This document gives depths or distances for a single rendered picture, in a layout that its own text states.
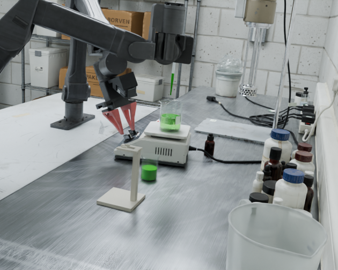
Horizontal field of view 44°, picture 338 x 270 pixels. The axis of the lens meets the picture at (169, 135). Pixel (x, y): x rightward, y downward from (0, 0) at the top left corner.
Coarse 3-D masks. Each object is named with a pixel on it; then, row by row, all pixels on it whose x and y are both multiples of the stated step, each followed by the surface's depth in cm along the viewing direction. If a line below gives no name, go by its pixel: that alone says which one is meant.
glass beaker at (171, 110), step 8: (160, 104) 115; (168, 104) 112; (176, 104) 112; (160, 112) 115; (168, 112) 113; (176, 112) 113; (160, 120) 115; (168, 120) 113; (176, 120) 114; (160, 128) 116; (168, 128) 114; (176, 128) 114
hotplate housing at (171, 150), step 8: (144, 136) 116; (152, 136) 115; (136, 144) 114; (144, 144) 114; (152, 144) 114; (160, 144) 113; (168, 144) 113; (176, 144) 113; (184, 144) 113; (120, 152) 116; (128, 152) 115; (144, 152) 115; (152, 152) 114; (160, 152) 114; (168, 152) 114; (176, 152) 113; (184, 152) 113; (160, 160) 115; (168, 160) 114; (176, 160) 114; (184, 160) 114
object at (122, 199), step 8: (128, 144) 89; (136, 152) 86; (136, 160) 88; (136, 168) 88; (136, 176) 89; (136, 184) 89; (112, 192) 94; (120, 192) 94; (128, 192) 94; (136, 192) 90; (104, 200) 90; (112, 200) 90; (120, 200) 90; (128, 200) 91; (136, 200) 91; (120, 208) 88; (128, 208) 87
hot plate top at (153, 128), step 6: (150, 126) 119; (156, 126) 119; (186, 126) 122; (144, 132) 114; (150, 132) 113; (156, 132) 114; (162, 132) 114; (180, 132) 116; (186, 132) 116; (180, 138) 113; (186, 138) 113
